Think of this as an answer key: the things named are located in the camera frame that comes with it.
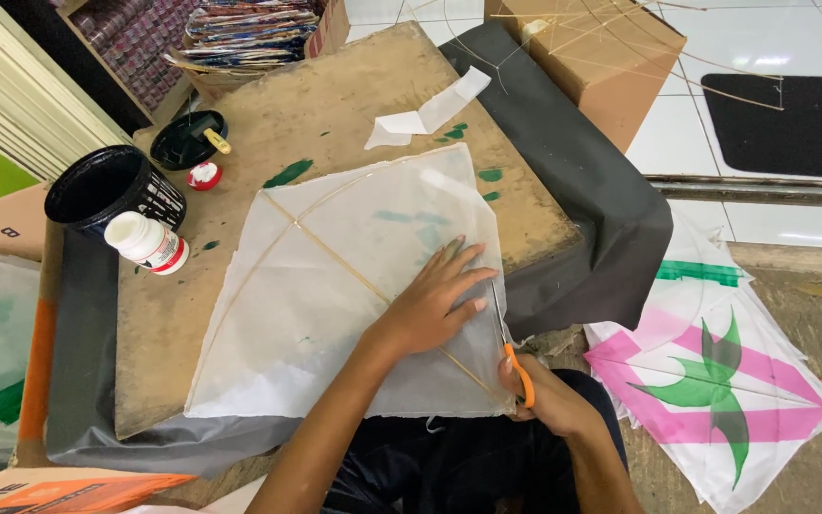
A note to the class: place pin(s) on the person's right hand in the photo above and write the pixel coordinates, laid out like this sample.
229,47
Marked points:
543,400

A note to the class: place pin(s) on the person's left hand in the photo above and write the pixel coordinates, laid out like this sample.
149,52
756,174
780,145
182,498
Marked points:
422,307

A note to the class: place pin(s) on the white paper kite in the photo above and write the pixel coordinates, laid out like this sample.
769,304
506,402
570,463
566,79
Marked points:
325,300

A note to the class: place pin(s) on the person's dark shorts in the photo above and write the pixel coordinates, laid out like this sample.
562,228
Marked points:
475,464

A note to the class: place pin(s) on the pink green painted kite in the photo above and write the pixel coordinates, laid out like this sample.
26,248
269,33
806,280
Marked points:
718,385

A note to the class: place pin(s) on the black plastic sheet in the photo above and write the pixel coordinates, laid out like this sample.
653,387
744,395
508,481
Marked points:
582,214

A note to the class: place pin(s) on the white paper scrap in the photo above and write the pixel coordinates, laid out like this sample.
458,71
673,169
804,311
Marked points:
425,114

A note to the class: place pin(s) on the wooden work board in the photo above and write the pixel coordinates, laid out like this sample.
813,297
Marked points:
297,121

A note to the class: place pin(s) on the red white bottle cap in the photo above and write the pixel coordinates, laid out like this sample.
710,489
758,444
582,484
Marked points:
204,175

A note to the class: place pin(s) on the white glue bottle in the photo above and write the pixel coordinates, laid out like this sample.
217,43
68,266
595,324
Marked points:
147,243

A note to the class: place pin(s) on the black bucket lid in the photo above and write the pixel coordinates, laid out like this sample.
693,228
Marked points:
179,143

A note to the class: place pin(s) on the stack of colourful kites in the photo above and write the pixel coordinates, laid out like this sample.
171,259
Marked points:
254,32

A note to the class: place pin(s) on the bamboo kite frames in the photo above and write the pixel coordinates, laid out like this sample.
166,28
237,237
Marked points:
632,50

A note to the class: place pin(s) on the black paint bucket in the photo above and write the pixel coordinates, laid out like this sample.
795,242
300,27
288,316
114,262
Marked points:
108,189

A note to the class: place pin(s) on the black floor mat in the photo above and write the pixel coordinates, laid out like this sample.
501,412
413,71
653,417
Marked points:
789,125

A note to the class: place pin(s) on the woven patterned box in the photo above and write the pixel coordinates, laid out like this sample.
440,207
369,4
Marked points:
133,50

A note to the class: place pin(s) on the orange cardboard box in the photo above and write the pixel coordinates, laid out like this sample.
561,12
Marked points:
61,491

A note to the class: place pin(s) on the brown cardboard box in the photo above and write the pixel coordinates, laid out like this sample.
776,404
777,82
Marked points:
1,225

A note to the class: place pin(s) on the cream folding door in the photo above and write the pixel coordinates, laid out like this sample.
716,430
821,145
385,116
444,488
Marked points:
26,93

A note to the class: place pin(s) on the orange wooden post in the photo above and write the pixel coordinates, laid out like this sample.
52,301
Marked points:
38,357

